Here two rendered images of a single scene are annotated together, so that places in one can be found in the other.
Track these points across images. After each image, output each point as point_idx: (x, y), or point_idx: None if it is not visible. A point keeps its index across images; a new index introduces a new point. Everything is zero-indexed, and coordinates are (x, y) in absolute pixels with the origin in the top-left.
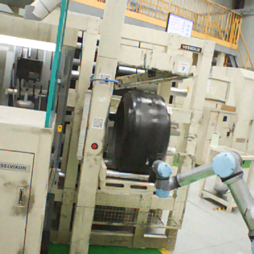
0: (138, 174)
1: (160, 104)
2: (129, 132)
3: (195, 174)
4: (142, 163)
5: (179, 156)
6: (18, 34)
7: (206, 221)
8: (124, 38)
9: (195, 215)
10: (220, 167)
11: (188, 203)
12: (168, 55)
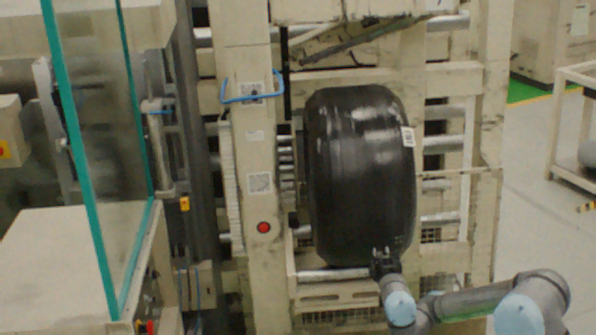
0: (366, 268)
1: (385, 128)
2: (323, 207)
3: (470, 308)
4: (366, 257)
5: None
6: (33, 51)
7: (560, 248)
8: None
9: (535, 234)
10: (510, 332)
11: (520, 202)
12: None
